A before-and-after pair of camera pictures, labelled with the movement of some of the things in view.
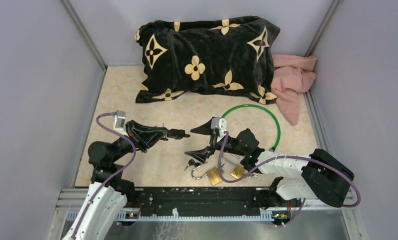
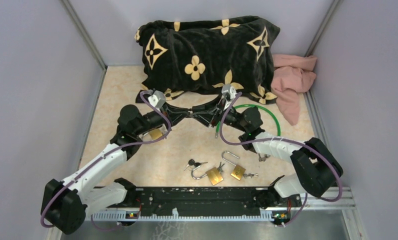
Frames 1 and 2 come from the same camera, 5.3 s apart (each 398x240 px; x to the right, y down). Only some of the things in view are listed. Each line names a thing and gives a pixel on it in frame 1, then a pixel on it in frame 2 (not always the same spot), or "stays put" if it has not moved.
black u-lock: (177, 134) → (197, 111)
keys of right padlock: (254, 175) stays put
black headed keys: (191, 162) stays put
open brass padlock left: (213, 174) stays put
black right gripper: (201, 154) → (214, 112)
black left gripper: (144, 136) → (175, 115)
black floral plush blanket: (233, 55) stays put
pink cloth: (292, 75) stays put
